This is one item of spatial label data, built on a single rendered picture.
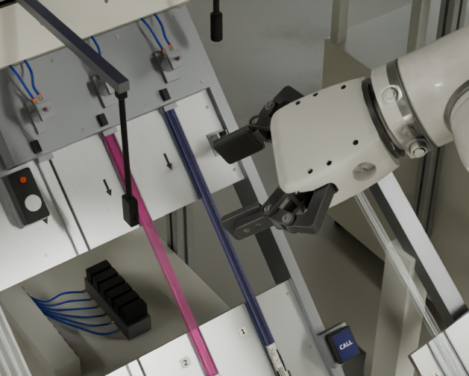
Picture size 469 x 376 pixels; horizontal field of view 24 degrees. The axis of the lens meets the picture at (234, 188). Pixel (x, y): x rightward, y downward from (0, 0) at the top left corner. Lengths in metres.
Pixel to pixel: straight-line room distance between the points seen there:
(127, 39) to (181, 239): 0.61
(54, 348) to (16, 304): 0.14
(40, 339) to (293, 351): 0.47
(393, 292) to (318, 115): 1.06
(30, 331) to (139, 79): 0.57
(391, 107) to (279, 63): 2.94
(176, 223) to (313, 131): 1.20
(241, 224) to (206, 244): 2.16
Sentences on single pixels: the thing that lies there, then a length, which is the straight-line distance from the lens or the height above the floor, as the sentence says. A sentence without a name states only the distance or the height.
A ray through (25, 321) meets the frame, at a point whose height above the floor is 0.67.
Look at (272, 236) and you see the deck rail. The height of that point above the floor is 0.92.
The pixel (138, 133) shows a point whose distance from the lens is 1.70.
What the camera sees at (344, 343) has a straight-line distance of 1.78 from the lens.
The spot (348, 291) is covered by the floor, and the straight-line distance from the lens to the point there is 2.98.
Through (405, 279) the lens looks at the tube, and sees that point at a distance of 1.79.
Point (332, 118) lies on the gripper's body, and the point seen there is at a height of 1.56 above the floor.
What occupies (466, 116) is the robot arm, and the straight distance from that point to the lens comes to 0.86.
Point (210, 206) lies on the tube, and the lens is 1.72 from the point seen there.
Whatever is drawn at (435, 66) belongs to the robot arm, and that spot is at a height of 1.62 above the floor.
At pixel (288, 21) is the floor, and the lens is 4.08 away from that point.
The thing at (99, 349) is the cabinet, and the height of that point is 0.62.
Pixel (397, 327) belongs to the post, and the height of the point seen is 0.64.
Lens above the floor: 2.11
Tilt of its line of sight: 40 degrees down
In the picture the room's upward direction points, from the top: straight up
